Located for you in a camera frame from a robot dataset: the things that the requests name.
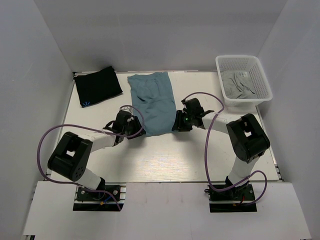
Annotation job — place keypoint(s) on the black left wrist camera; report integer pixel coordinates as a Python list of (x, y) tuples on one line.
[(122, 121)]

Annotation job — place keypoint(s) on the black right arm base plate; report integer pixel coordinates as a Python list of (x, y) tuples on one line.
[(235, 200)]

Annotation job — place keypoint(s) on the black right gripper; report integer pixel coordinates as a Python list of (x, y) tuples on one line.
[(179, 122)]

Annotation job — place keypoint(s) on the grey t shirt in basket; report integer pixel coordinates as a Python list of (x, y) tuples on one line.
[(238, 85)]

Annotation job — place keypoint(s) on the teal blue t shirt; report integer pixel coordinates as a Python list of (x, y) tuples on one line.
[(153, 96)]

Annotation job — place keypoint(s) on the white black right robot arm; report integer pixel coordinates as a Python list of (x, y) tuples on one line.
[(248, 139)]

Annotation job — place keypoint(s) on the white plastic basket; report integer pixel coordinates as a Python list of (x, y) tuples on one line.
[(251, 65)]

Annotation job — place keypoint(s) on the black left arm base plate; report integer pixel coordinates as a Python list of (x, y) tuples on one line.
[(85, 201)]

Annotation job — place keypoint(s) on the black t shirt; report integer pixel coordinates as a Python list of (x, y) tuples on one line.
[(97, 87)]

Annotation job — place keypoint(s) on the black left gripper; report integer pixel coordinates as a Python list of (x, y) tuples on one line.
[(136, 126)]

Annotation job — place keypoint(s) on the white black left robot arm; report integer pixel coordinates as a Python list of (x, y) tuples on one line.
[(71, 155)]

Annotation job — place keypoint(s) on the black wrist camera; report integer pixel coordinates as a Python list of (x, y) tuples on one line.
[(122, 121), (193, 110)]

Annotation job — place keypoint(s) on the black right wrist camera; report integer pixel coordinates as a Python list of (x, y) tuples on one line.
[(193, 110)]

